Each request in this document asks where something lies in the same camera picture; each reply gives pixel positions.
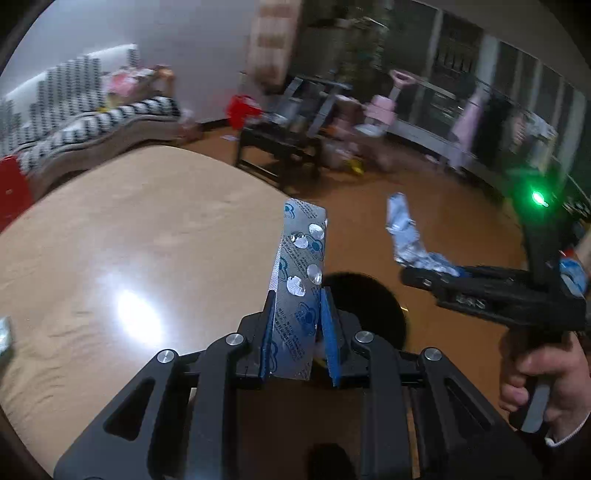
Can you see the pink hanging garment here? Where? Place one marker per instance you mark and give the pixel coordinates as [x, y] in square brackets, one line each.
[468, 124]

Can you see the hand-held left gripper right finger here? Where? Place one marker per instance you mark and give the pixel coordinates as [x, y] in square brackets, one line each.
[330, 341]

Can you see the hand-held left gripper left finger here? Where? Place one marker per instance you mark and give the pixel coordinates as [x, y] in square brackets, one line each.
[267, 337]

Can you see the wooden frame sofa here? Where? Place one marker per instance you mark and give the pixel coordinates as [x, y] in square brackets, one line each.
[92, 143]

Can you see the pink toy car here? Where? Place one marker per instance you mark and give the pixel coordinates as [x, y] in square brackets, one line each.
[383, 110]

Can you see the red bear-shaped chair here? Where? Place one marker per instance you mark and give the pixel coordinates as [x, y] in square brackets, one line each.
[11, 189]

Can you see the pink plush cushions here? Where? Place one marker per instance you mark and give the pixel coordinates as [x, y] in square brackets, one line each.
[134, 83]

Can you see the black low table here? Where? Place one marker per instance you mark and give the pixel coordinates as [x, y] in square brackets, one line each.
[277, 147]

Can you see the potted plant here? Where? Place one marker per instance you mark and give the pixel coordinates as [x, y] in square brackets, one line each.
[367, 37]

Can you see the red plastic bag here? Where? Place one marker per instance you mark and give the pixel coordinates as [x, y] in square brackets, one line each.
[242, 110]

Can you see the silver blue foil pack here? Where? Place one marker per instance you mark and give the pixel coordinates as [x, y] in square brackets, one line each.
[406, 235]

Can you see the person's right hand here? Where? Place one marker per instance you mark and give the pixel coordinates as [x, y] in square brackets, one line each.
[558, 369]

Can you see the yellow toy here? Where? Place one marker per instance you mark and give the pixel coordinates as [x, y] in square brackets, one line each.
[355, 167]

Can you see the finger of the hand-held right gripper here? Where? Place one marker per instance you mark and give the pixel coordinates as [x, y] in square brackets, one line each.
[471, 304]
[425, 277]

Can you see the silver blister pack blue print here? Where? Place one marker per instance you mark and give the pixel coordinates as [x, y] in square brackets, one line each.
[295, 295]

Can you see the black white striped blanket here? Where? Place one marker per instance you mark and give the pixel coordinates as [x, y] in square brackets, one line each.
[74, 124]

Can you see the person's right forearm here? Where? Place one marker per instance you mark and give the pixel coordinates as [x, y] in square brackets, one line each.
[568, 461]

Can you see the metal frame chair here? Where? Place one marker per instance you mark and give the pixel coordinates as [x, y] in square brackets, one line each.
[318, 101]

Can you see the black round trash bin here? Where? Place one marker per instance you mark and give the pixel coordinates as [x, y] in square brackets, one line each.
[369, 304]

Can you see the silver foil box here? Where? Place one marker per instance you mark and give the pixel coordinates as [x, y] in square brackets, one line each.
[4, 337]

